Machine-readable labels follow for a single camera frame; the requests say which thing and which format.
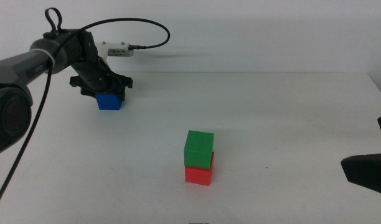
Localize blue cube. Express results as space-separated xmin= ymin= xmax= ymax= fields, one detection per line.
xmin=95 ymin=93 xmax=123 ymax=111

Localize green cube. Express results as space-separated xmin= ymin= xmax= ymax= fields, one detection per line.
xmin=183 ymin=129 xmax=215 ymax=170

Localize red cube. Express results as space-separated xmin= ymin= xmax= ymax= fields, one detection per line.
xmin=184 ymin=151 xmax=215 ymax=187

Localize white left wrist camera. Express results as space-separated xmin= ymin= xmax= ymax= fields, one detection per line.
xmin=95 ymin=41 xmax=135 ymax=58

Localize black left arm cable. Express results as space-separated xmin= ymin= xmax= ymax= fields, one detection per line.
xmin=0 ymin=7 xmax=171 ymax=217

